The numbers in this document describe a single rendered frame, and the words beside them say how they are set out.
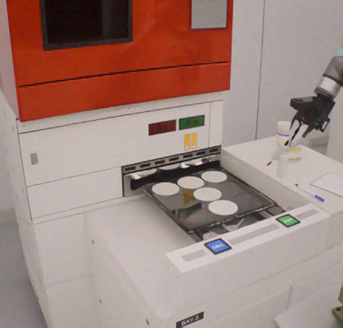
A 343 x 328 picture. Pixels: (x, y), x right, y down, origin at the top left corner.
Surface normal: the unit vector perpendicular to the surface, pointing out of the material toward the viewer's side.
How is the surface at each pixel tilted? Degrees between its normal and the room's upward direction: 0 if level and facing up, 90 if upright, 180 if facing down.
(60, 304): 90
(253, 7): 90
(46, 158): 90
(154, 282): 0
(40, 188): 90
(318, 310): 0
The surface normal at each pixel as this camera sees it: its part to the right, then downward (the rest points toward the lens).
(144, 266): 0.00, -0.91
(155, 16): 0.47, 0.36
